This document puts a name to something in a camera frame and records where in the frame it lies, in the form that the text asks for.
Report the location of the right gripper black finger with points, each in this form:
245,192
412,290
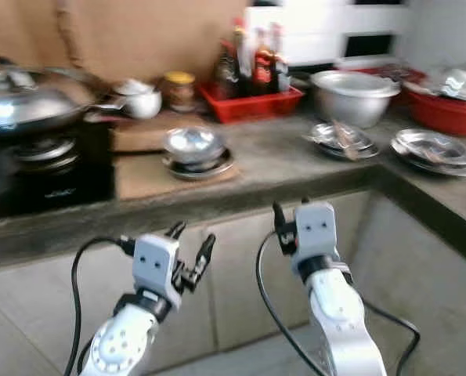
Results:
280,219
305,200

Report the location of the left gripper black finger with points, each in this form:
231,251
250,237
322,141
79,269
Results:
177,230
205,254

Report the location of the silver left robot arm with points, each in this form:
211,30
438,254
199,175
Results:
123,348

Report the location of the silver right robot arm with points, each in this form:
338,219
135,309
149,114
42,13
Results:
342,329

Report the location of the brown cardboard mat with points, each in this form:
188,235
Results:
139,178
139,131

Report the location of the shallow steel dish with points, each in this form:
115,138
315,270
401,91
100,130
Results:
330,135
432,145

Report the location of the wooden stick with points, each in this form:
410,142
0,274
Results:
346,141

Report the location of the upturned steel bowl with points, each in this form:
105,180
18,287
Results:
193,143

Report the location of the red plastic basket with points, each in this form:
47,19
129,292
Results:
252,108

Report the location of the large aluminium pot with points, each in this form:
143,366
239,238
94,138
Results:
354,102

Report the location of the black gas stove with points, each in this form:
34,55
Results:
60,192

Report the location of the white lidded ceramic cup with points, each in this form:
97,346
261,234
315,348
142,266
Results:
140,103

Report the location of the yellow-lidded glass jar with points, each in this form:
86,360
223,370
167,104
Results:
178,92

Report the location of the clear red-capped bottle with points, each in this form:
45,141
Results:
279,64

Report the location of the red-labelled sauce bottle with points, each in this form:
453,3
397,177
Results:
261,69

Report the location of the steel stove burner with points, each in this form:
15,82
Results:
51,150

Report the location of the short dark sauce bottle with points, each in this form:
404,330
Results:
227,72

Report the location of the dark woven basket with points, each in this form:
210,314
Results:
389,72

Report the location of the red plastic basin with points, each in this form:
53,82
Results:
440,117

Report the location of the tall dark sauce bottle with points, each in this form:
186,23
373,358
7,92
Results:
242,53

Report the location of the domed steel lid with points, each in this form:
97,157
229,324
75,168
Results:
460,82

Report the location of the large steel wok lid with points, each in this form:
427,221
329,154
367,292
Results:
29,84

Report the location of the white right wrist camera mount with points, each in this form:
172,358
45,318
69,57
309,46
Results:
315,231

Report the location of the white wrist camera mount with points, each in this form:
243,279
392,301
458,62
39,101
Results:
154,265
315,231

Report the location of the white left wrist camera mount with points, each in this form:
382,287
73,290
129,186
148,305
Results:
154,265

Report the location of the brown cardboard wall sheet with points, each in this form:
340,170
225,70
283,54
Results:
146,35

